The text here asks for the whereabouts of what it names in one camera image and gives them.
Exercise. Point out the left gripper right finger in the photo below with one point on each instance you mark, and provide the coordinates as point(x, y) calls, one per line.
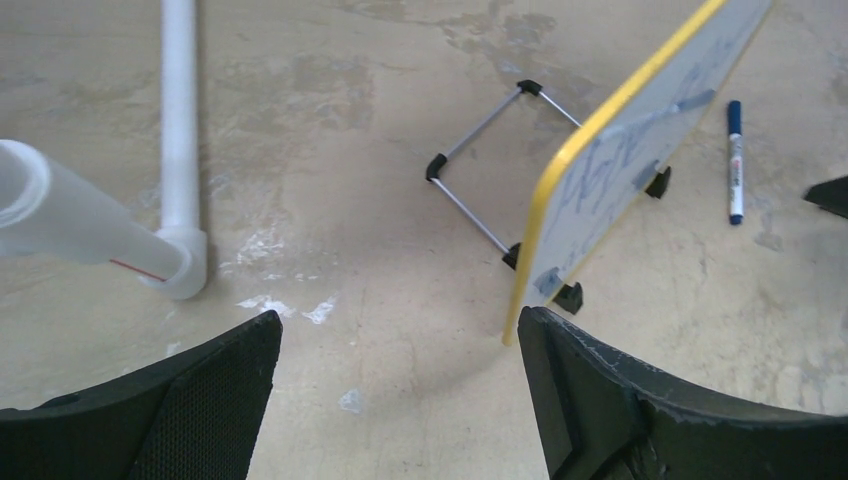
point(604, 414)

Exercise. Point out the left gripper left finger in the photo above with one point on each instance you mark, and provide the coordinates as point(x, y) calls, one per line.
point(194, 415)

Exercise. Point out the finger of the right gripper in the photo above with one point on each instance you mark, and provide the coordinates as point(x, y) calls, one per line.
point(830, 196)

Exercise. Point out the blue white marker pen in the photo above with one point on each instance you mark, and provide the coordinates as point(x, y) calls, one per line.
point(736, 166)

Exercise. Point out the yellow framed whiteboard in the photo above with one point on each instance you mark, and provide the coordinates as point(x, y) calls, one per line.
point(621, 151)

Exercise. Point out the white PVC pipe frame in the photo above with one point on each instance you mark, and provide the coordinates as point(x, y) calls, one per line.
point(102, 184)

